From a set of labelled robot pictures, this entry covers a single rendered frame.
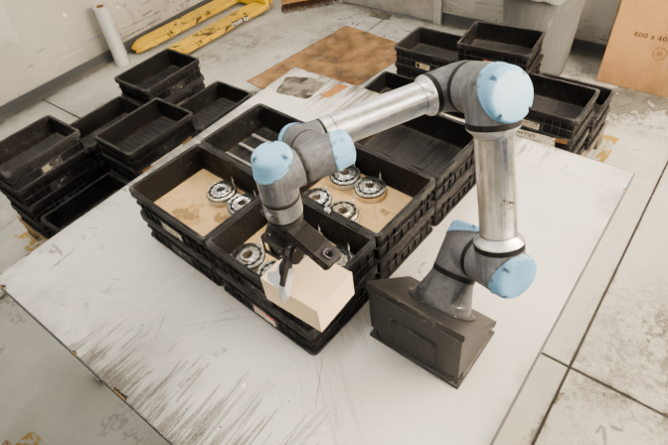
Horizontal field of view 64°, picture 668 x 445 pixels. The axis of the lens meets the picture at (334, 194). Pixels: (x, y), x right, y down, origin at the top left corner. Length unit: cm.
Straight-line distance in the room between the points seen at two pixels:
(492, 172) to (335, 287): 41
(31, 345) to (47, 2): 267
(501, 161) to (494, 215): 12
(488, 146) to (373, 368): 69
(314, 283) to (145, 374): 67
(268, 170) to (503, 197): 53
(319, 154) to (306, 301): 33
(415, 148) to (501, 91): 86
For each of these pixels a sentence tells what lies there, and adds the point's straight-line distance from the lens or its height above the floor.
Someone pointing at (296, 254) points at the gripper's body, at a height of 121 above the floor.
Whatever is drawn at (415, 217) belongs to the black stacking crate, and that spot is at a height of 85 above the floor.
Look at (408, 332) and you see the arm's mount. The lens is 142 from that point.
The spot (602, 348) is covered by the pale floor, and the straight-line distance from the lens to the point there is 250.
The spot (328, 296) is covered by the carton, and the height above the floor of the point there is 112.
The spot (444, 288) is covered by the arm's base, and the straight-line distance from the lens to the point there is 139.
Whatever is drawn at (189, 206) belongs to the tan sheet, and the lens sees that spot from 186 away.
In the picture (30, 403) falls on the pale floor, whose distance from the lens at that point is 271.
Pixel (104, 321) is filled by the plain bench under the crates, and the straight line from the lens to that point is 182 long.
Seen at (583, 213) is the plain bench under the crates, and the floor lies 70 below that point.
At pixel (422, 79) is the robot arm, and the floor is 139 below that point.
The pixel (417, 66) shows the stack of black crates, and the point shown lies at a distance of 330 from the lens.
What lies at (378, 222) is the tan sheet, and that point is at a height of 83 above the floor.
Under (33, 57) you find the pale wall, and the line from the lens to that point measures 469.
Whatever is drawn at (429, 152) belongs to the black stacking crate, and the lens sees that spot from 191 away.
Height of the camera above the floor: 202
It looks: 42 degrees down
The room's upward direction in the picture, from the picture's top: 8 degrees counter-clockwise
